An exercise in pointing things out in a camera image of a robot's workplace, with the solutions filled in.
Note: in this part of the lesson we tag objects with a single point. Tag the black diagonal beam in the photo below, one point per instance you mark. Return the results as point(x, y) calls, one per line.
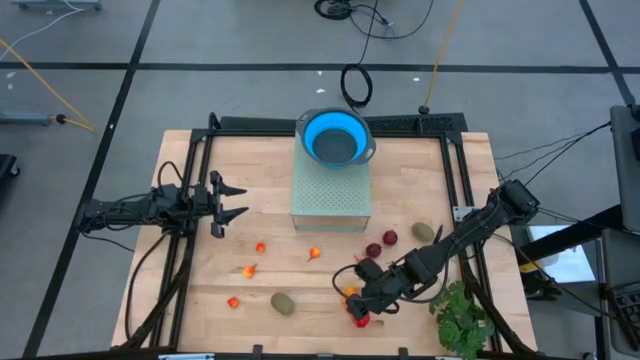
point(602, 218)

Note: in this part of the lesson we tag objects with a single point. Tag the grey cabinet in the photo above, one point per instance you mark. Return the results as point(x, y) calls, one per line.
point(625, 165)

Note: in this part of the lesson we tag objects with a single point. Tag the black keyboard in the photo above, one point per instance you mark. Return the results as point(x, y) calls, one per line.
point(630, 305)

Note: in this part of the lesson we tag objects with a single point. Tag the blue collapsible colander bowl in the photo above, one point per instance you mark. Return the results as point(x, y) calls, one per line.
point(310, 135)

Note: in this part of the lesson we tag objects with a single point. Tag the silver mounting plate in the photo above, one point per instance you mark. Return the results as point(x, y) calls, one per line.
point(460, 213)

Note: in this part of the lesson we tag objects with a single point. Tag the green leafy herb bunch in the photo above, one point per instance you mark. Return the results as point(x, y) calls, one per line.
point(460, 325)

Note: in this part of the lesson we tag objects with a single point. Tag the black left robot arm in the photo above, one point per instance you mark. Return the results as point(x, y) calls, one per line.
point(125, 206)

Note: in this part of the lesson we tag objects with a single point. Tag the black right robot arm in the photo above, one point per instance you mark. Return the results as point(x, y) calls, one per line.
point(470, 235)

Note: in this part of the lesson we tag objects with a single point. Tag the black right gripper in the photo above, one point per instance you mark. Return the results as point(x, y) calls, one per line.
point(390, 290)

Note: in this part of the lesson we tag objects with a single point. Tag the grey desk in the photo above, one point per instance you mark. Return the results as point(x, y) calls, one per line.
point(620, 260)

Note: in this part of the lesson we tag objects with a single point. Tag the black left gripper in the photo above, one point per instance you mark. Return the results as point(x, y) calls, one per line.
point(201, 200)

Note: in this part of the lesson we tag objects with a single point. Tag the pale green perforated box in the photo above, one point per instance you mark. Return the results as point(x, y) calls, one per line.
point(330, 200)

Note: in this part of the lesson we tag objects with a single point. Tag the dark red round fruit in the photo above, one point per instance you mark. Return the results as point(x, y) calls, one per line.
point(390, 237)
point(373, 250)

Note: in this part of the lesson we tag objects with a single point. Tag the brown kiwi fruit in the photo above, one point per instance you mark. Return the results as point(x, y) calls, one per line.
point(423, 232)
point(282, 303)

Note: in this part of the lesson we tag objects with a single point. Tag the white panel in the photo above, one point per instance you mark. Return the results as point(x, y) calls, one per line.
point(565, 265)

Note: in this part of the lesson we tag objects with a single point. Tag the black perforated tray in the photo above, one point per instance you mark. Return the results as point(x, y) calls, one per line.
point(400, 124)

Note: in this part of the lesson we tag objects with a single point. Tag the red orange mango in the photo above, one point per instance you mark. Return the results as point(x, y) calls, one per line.
point(361, 321)

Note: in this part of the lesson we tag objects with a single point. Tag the black caster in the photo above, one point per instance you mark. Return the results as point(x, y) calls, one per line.
point(6, 165)

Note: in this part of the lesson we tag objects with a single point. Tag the grey stand foot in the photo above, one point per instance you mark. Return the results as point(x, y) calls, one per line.
point(55, 5)
point(25, 118)

